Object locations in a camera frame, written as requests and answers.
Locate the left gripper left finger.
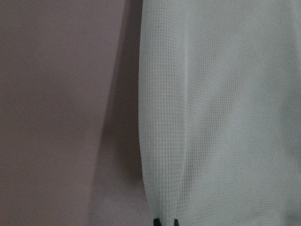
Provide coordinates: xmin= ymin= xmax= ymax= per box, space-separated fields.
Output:
xmin=153 ymin=218 xmax=161 ymax=226

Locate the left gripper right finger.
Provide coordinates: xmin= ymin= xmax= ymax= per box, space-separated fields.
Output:
xmin=174 ymin=219 xmax=179 ymax=226

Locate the olive green long-sleeve shirt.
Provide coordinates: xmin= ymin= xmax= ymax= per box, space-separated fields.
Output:
xmin=138 ymin=0 xmax=301 ymax=226

